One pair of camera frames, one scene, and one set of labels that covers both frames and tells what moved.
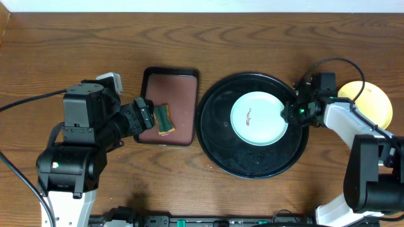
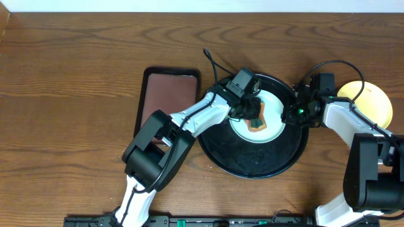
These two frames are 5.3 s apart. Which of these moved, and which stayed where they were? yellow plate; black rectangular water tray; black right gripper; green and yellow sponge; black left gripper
Moved: green and yellow sponge; black left gripper
Stayed: black rectangular water tray; black right gripper; yellow plate
